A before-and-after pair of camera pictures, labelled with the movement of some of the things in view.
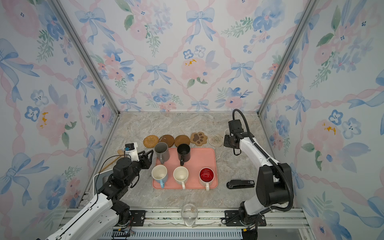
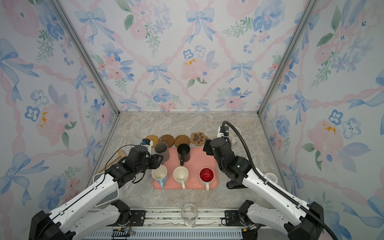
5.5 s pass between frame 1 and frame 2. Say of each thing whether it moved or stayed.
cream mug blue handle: stayed
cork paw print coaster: stayed
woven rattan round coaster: stayed
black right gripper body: moved
